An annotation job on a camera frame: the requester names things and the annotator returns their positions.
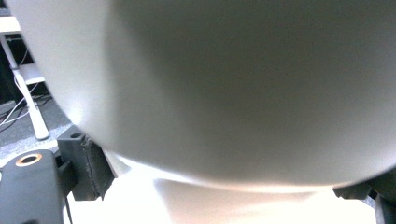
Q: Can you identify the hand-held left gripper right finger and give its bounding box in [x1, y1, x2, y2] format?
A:
[332, 167, 396, 201]

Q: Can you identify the white desk frame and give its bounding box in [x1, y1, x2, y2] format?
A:
[0, 16, 51, 141]

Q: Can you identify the bundle of floor cables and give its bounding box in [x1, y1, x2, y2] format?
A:
[0, 46, 52, 127]

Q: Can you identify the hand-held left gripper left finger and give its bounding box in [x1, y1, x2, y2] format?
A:
[57, 132, 116, 202]

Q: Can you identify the white cup with red-tabbed lid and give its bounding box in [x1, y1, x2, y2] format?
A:
[5, 0, 396, 194]

